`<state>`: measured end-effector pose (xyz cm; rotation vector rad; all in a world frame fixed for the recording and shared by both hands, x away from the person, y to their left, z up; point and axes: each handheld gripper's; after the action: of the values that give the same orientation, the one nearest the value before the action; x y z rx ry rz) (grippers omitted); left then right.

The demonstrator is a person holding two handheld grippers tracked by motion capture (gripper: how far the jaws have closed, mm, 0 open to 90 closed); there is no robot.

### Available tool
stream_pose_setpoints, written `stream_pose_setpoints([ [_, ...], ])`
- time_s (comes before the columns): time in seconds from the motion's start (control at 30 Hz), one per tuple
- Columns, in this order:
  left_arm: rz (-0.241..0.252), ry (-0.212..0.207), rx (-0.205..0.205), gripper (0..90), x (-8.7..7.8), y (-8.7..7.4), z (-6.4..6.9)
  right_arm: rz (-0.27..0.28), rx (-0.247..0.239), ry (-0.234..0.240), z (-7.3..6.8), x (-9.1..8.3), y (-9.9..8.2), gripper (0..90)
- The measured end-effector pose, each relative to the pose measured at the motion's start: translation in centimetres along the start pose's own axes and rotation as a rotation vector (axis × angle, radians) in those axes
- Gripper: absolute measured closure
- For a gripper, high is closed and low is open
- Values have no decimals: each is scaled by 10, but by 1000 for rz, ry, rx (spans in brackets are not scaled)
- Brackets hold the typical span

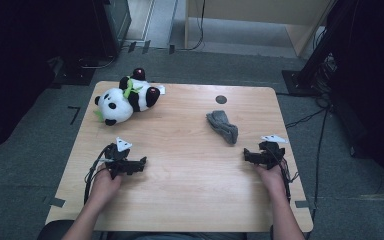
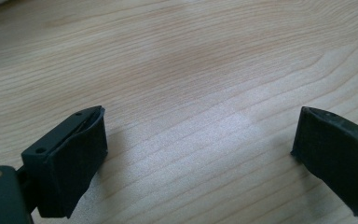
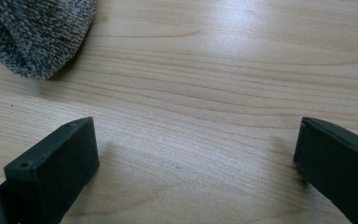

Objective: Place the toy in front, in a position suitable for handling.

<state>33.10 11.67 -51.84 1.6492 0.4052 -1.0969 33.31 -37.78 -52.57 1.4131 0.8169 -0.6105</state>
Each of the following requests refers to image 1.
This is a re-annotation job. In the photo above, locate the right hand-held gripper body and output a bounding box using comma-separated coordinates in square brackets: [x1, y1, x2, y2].
[259, 134, 289, 170]

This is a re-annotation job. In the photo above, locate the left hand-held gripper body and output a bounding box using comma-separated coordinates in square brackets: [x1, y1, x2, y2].
[104, 137, 134, 180]

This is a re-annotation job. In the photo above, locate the grey cloth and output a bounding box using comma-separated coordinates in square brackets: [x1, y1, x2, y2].
[205, 109, 240, 146]

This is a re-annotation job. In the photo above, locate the panda plush toy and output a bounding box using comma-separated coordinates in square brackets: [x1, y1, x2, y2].
[93, 67, 166, 127]

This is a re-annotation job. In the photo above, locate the person's right hand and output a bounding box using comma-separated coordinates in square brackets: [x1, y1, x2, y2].
[254, 164, 288, 198]

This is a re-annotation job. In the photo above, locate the person's left hand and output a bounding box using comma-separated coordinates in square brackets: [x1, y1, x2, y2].
[91, 164, 124, 205]

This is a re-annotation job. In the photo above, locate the black angled floor tape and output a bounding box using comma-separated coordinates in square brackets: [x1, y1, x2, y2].
[67, 105, 81, 126]

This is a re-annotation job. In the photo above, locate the person's clothing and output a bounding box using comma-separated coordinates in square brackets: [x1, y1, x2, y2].
[106, 231, 248, 240]

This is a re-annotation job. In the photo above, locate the black chair armrest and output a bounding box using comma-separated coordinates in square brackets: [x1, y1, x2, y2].
[36, 219, 76, 240]

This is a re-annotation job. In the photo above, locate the black metal stand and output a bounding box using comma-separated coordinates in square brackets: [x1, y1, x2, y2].
[281, 0, 351, 98]

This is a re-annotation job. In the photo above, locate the black cabinet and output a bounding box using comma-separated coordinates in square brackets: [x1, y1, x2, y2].
[91, 0, 133, 60]

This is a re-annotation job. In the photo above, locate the dark curtain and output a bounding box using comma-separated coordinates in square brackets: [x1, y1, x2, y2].
[0, 0, 96, 158]

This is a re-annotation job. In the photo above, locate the beige wooden desk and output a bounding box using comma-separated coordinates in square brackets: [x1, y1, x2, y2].
[183, 0, 340, 58]

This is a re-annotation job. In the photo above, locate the right hand-held gripper cable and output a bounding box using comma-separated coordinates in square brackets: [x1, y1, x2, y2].
[273, 149, 300, 203]

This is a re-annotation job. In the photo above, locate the hand-held gripper cable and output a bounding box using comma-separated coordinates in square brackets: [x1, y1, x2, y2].
[273, 149, 300, 203]
[83, 144, 114, 205]

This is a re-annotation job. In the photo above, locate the left hand-held gripper cable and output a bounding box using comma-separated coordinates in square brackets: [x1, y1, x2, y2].
[83, 144, 114, 205]

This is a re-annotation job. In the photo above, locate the long black floor cable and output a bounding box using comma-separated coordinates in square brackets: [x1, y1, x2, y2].
[304, 108, 330, 240]

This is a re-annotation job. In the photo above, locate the short black floor cable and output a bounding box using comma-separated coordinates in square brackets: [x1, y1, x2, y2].
[284, 105, 331, 130]

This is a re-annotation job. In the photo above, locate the looped black floor cable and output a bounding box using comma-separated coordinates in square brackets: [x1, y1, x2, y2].
[77, 54, 118, 70]

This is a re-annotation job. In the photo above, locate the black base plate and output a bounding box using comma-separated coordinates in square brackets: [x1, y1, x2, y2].
[48, 56, 96, 89]

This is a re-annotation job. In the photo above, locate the hanging black cable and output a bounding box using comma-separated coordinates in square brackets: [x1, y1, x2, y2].
[176, 0, 206, 52]

